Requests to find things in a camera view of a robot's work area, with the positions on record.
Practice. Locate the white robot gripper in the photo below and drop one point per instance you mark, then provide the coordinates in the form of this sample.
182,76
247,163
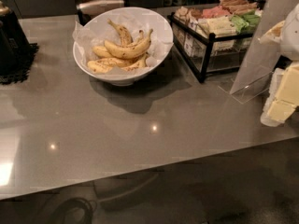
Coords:
291,37

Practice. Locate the large spotted yellow banana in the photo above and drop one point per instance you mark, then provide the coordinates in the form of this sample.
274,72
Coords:
132,51

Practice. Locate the front right spotted banana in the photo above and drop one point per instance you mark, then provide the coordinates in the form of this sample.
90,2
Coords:
140,63

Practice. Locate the middle spotted banana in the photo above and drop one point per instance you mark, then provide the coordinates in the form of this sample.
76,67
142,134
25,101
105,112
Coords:
112,62

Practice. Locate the small yellow banana left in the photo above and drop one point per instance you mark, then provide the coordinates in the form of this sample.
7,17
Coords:
101,52

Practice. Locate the front left spotted banana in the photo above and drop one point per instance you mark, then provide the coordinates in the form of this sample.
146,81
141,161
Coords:
98,67

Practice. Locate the white paper bowl liner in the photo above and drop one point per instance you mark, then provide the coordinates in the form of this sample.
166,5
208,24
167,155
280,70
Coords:
123,45

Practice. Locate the white ceramic bowl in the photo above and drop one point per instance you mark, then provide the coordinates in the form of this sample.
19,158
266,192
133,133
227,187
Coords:
97,30

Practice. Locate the green tea packets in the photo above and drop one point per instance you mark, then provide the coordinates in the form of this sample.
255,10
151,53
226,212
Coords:
245,23

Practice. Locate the cream tea packets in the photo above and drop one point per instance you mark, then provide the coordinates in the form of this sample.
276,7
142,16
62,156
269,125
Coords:
221,26

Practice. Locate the brown sugar packets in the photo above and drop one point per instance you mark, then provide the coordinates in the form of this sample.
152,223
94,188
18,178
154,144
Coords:
238,7

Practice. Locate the pink sweetener packets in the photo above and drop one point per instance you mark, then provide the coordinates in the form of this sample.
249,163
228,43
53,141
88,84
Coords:
215,12

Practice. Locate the silver metal container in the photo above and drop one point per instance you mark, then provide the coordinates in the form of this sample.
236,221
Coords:
96,7

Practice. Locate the black woven mat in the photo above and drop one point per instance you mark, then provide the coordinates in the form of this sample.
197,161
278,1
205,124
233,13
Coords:
21,72

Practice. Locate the black coffee dispenser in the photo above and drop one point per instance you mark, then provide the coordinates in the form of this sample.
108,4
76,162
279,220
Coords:
11,37

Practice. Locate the black wire condiment rack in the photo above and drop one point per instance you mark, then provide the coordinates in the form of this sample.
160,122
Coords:
205,53

